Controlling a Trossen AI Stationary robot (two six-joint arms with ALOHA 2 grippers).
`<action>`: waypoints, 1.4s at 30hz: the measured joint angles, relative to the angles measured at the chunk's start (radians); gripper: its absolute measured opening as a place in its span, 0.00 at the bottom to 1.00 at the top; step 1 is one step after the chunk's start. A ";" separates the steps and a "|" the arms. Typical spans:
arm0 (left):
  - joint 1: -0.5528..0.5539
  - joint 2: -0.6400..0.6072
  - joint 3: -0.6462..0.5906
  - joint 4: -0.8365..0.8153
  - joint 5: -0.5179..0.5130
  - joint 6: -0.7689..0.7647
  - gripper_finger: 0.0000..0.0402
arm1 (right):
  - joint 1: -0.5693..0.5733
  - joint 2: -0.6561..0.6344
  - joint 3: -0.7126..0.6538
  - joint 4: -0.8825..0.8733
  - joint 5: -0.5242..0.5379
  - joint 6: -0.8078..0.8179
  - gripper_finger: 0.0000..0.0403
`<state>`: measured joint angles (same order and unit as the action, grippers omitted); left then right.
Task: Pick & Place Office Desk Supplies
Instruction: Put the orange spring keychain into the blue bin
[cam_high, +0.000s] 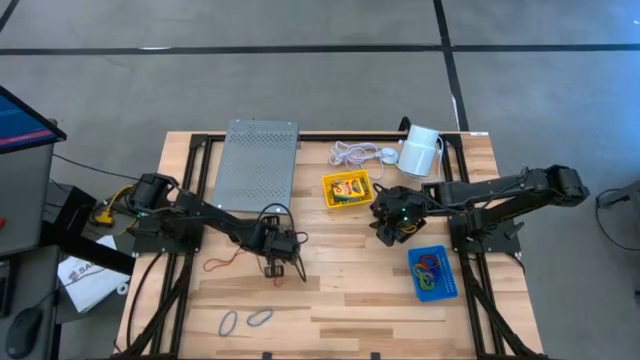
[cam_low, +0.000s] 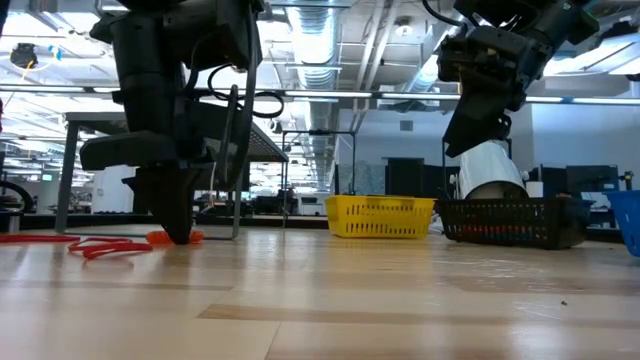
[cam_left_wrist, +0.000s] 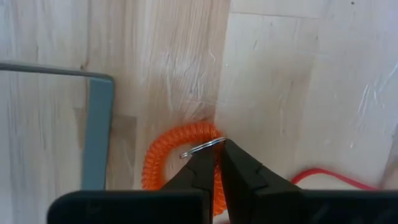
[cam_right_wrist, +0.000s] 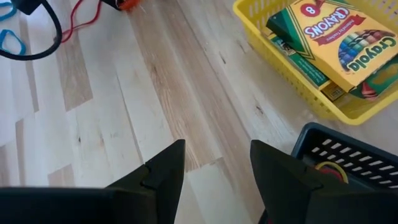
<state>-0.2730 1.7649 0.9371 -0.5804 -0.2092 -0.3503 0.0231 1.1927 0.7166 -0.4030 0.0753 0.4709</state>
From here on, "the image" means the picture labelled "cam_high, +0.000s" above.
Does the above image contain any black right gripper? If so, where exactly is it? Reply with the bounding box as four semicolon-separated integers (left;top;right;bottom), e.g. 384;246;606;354
372;185;426;248

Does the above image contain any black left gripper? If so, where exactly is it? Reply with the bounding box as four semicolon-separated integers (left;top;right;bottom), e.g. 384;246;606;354
249;215;301;280

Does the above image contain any yellow green crayon box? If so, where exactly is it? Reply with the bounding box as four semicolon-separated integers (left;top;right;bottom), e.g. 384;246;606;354
329;177;369;204

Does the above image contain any white desk lamp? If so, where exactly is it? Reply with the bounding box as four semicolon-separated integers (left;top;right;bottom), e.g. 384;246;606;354
397;124;442;179

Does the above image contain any dark desk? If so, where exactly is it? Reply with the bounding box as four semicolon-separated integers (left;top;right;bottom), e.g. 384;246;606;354
0;244;64;360

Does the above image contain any yellow plastic basket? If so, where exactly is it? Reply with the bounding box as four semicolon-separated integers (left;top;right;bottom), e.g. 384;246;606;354
322;169;375;209

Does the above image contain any blue plastic basket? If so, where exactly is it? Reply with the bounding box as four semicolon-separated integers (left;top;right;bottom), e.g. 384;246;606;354
407;244;459;304

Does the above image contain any grey perforated metal shelf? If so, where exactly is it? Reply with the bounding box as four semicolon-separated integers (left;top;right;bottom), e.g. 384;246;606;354
214;118;300;214

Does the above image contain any black stand leg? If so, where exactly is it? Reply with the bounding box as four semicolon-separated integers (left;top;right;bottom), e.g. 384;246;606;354
39;219;136;276

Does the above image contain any white paper booklet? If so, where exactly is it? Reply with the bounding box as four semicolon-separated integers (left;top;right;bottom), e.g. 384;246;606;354
57;234;131;315

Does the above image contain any grey stand foot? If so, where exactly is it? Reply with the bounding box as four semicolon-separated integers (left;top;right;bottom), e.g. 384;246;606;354
595;179;640;209

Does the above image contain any grey cabinet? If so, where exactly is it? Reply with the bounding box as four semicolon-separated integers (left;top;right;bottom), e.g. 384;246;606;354
0;142;56;257

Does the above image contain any black computer mouse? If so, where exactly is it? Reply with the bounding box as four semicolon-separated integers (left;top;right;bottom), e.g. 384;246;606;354
4;307;45;360

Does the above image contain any black keyboard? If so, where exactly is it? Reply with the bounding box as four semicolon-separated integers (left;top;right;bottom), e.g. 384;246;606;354
0;259;12;319

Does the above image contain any monitor with blue screen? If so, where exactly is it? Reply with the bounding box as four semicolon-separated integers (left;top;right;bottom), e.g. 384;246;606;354
0;84;68;154

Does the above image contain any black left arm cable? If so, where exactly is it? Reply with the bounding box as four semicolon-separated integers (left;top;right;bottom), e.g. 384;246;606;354
254;201;310;246

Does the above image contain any white coiled power cable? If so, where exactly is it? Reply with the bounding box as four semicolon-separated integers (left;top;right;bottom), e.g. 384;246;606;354
328;140;400;174

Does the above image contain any yellow cable connector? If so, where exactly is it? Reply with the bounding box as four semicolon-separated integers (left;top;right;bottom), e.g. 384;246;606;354
92;184;136;229

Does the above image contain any thin black cable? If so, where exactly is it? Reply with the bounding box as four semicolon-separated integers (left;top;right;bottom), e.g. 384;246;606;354
52;152;144;182

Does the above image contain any black floor cable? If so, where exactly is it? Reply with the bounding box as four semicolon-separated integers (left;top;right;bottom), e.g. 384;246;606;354
594;187;640;252

